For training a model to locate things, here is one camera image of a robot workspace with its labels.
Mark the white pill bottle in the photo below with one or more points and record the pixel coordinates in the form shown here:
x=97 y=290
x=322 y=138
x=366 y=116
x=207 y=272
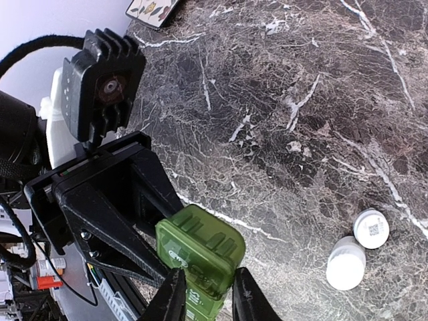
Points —
x=346 y=264

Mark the floral square plate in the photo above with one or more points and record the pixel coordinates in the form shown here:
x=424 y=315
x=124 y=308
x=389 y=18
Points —
x=152 y=13

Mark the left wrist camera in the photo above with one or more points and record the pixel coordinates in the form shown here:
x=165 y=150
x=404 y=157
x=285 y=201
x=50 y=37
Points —
x=92 y=94

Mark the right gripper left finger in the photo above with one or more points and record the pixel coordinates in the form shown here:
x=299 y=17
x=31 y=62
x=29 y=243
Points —
x=169 y=303

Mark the white slotted cable duct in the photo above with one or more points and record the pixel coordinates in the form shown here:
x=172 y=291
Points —
x=121 y=310

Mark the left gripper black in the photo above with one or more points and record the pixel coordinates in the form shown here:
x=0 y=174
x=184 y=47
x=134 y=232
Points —
x=90 y=199

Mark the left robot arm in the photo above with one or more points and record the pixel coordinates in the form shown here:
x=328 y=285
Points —
x=21 y=134

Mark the white bottle cap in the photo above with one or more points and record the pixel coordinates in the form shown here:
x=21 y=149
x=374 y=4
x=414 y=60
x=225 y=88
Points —
x=371 y=229

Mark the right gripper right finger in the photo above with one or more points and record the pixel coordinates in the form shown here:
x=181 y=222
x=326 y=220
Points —
x=249 y=302

